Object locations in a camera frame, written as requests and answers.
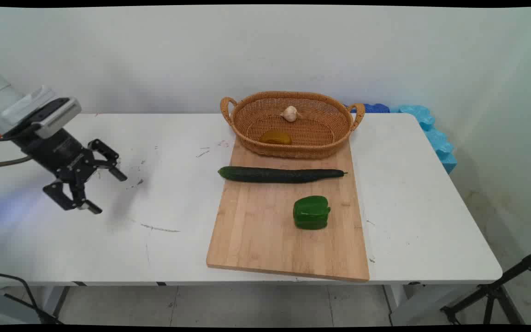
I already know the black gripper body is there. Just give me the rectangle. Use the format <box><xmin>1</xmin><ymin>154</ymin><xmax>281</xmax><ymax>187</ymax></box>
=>
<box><xmin>14</xmin><ymin>128</ymin><xmax>96</xmax><ymax>185</ymax></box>

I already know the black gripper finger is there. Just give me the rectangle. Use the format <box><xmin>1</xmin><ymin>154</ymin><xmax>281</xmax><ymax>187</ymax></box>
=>
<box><xmin>42</xmin><ymin>172</ymin><xmax>103</xmax><ymax>215</ymax></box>
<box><xmin>88</xmin><ymin>138</ymin><xmax>128</xmax><ymax>182</ymax></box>

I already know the light blue foam padding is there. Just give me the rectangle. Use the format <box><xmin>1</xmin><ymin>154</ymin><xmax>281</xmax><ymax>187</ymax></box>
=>
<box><xmin>389</xmin><ymin>105</ymin><xmax>458</xmax><ymax>174</ymax></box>

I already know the yellow brown potato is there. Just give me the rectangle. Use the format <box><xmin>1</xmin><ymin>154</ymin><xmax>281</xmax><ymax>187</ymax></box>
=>
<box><xmin>259</xmin><ymin>130</ymin><xmax>293</xmax><ymax>145</ymax></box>

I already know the green bell pepper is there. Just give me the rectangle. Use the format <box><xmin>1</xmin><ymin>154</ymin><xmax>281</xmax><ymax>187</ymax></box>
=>
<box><xmin>293</xmin><ymin>196</ymin><xmax>331</xmax><ymax>231</ymax></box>

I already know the long dark green cucumber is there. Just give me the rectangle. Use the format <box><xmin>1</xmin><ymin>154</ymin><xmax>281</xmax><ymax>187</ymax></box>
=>
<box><xmin>218</xmin><ymin>166</ymin><xmax>348</xmax><ymax>184</ymax></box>

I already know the wooden cutting board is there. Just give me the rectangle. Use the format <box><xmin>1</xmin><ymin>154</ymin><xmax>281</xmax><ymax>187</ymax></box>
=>
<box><xmin>206</xmin><ymin>138</ymin><xmax>371</xmax><ymax>283</ymax></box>

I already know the white table leg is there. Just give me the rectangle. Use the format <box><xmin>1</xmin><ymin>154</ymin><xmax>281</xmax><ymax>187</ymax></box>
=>
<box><xmin>40</xmin><ymin>286</ymin><xmax>71</xmax><ymax>319</ymax></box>
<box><xmin>382</xmin><ymin>284</ymin><xmax>434</xmax><ymax>326</ymax></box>

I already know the black tripod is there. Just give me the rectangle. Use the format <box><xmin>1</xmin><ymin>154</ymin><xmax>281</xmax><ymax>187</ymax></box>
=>
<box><xmin>440</xmin><ymin>247</ymin><xmax>531</xmax><ymax>326</ymax></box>

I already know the black floor cable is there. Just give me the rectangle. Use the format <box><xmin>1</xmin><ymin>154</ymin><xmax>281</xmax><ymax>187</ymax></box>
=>
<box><xmin>0</xmin><ymin>271</ymin><xmax>63</xmax><ymax>325</ymax></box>

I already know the oval wicker basket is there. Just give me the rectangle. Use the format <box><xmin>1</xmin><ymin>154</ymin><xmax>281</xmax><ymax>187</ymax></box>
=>
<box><xmin>220</xmin><ymin>91</ymin><xmax>366</xmax><ymax>160</ymax></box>

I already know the grey cable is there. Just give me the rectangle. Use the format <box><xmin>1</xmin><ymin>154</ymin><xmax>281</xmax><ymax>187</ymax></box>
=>
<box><xmin>0</xmin><ymin>155</ymin><xmax>33</xmax><ymax>167</ymax></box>

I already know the white garlic bulb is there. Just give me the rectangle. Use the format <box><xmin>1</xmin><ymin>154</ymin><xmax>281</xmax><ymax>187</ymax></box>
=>
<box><xmin>281</xmin><ymin>106</ymin><xmax>302</xmax><ymax>123</ymax></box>

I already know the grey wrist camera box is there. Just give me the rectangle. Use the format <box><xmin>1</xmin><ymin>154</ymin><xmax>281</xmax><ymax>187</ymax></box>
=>
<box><xmin>29</xmin><ymin>96</ymin><xmax>83</xmax><ymax>140</ymax></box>

